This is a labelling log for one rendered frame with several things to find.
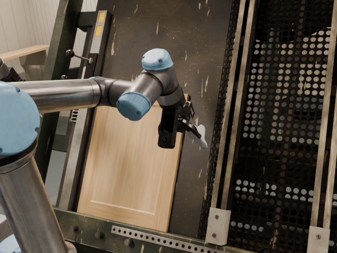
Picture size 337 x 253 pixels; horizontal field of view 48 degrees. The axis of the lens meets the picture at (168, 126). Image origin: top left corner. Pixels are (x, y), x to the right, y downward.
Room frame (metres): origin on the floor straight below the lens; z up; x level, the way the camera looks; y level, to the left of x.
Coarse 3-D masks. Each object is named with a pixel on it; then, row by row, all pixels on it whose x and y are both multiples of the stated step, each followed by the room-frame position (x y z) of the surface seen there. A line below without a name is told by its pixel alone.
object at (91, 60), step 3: (69, 51) 1.73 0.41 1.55; (72, 51) 1.74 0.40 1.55; (66, 54) 1.73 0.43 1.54; (69, 54) 1.73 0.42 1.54; (72, 54) 1.73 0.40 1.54; (75, 54) 1.75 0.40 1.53; (69, 57) 1.73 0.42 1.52; (72, 57) 1.74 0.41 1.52; (78, 57) 1.76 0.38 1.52; (81, 57) 1.76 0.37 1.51; (87, 60) 1.78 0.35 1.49; (90, 60) 1.78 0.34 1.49; (90, 63) 1.78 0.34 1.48
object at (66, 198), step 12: (108, 12) 1.92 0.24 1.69; (96, 24) 1.90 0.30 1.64; (108, 24) 1.91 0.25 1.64; (96, 36) 1.86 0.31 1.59; (96, 48) 1.83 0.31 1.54; (96, 72) 1.77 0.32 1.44; (84, 108) 1.68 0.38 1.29; (84, 120) 1.65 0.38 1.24; (84, 132) 1.63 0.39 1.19; (72, 144) 1.61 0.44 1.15; (84, 144) 1.62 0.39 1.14; (72, 156) 1.58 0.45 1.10; (72, 168) 1.55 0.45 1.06; (72, 180) 1.52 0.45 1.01; (72, 192) 1.50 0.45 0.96; (60, 204) 1.48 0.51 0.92; (72, 204) 1.49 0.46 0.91
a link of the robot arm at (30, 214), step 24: (0, 96) 0.59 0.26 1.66; (24, 96) 0.62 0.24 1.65; (0, 120) 0.58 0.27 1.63; (24, 120) 0.61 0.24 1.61; (0, 144) 0.57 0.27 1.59; (24, 144) 0.60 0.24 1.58; (0, 168) 0.58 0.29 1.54; (24, 168) 0.62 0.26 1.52; (0, 192) 0.61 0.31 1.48; (24, 192) 0.61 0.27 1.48; (24, 216) 0.61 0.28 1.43; (48, 216) 0.64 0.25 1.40; (24, 240) 0.62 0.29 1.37; (48, 240) 0.63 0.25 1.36
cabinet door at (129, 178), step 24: (96, 120) 1.65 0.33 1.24; (120, 120) 1.60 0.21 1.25; (144, 120) 1.55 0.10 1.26; (96, 144) 1.59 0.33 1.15; (120, 144) 1.54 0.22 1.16; (144, 144) 1.49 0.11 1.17; (96, 168) 1.53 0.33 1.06; (120, 168) 1.48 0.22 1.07; (144, 168) 1.44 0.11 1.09; (168, 168) 1.39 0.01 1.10; (96, 192) 1.47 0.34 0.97; (120, 192) 1.42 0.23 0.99; (144, 192) 1.38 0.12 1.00; (168, 192) 1.34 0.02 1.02; (96, 216) 1.41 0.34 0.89; (120, 216) 1.36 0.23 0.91; (144, 216) 1.32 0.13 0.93; (168, 216) 1.29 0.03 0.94
